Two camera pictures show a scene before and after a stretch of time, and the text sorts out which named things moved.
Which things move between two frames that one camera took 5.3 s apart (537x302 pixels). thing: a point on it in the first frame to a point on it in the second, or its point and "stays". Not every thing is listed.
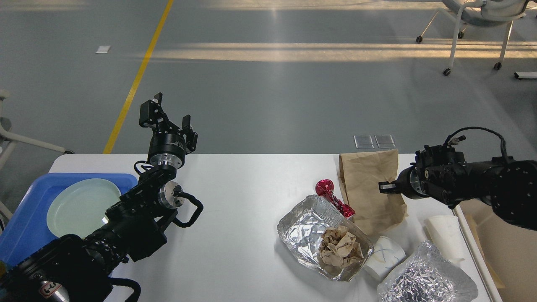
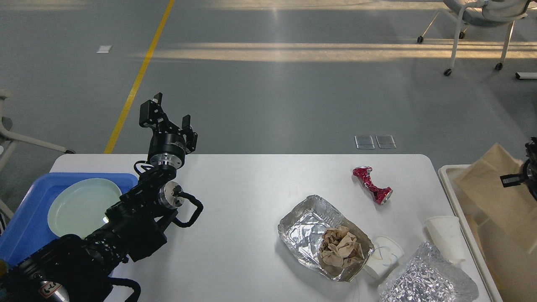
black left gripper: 167,151 stays
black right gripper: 412,182 to 530,170
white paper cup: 447,237 stays
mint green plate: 78,207 stays
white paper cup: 387,253 stays
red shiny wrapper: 325,188 to 381,195
